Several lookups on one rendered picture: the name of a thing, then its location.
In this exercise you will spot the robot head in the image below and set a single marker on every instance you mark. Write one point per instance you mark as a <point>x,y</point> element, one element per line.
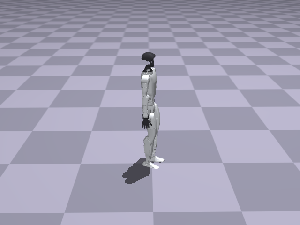
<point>148,56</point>

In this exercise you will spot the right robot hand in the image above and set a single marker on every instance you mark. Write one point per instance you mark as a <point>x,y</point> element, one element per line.
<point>146,122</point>

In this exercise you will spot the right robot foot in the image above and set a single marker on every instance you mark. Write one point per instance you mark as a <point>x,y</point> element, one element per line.
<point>151,165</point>

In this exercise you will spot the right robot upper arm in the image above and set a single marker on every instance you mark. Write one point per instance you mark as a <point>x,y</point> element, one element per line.
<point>145,83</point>

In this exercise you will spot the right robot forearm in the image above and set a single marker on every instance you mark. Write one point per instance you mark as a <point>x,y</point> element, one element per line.
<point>145,106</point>

